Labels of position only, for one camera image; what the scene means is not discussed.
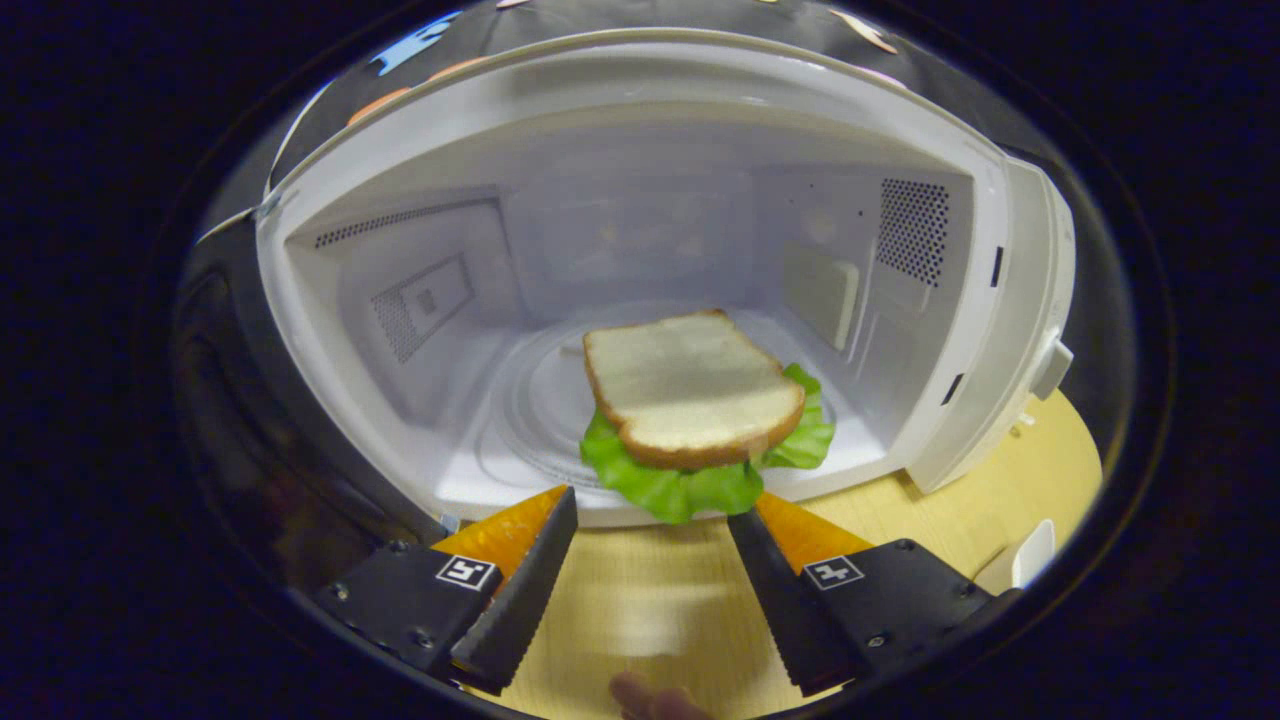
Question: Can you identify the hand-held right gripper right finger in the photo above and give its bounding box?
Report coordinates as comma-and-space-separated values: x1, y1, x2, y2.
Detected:
727, 492, 1021, 698

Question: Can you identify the white microwave oven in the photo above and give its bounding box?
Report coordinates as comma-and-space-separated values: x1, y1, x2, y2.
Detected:
172, 28, 1079, 601

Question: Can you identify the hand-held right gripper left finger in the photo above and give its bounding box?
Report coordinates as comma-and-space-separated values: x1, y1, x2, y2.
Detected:
310, 486, 579, 696

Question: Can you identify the glass turntable plate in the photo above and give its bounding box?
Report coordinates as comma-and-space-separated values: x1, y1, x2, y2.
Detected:
478, 300, 851, 491

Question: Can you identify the lettuce sandwich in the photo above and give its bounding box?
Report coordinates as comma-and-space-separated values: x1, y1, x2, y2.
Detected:
580, 308, 837, 525

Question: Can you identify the white divided tray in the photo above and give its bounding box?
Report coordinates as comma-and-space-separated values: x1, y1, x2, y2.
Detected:
975, 518, 1057, 596

